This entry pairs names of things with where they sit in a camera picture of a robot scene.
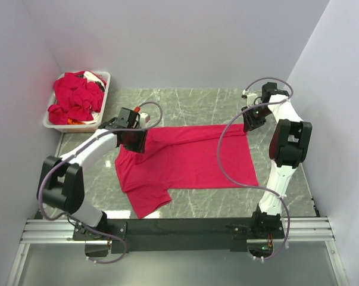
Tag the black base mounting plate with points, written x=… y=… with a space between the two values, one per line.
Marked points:
x=231 y=233

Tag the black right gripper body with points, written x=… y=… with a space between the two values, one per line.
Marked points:
x=256 y=117

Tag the red t shirt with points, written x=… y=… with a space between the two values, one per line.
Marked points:
x=188 y=157

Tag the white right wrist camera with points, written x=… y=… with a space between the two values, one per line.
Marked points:
x=250 y=97

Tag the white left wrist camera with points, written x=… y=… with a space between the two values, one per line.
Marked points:
x=142 y=119

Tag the white printed garment in basket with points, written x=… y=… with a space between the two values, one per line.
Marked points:
x=92 y=77

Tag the white plastic laundry basket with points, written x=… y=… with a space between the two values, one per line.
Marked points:
x=79 y=128

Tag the red clothes pile in basket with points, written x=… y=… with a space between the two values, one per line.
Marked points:
x=78 y=102

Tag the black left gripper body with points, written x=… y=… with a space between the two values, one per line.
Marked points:
x=136 y=140

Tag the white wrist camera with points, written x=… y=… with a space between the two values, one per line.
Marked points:
x=250 y=97
x=142 y=119

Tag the aluminium rail frame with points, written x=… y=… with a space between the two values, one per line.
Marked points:
x=199 y=251

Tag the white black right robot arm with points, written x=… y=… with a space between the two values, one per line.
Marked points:
x=287 y=150

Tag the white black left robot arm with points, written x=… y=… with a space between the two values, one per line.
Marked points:
x=61 y=188

